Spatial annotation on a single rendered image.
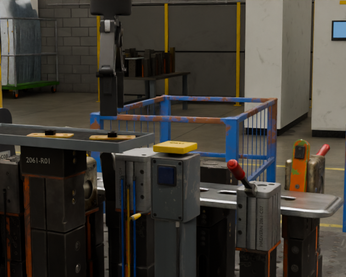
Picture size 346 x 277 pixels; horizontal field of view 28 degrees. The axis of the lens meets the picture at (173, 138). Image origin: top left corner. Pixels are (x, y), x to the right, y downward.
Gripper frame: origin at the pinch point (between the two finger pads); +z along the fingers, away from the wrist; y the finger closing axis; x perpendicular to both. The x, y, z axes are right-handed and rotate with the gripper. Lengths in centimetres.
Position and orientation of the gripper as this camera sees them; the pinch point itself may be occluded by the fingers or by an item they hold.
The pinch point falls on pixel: (112, 105)
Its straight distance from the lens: 128.2
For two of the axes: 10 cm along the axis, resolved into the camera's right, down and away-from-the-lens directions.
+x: -10.0, 0.0, 0.1
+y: 0.1, -1.5, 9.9
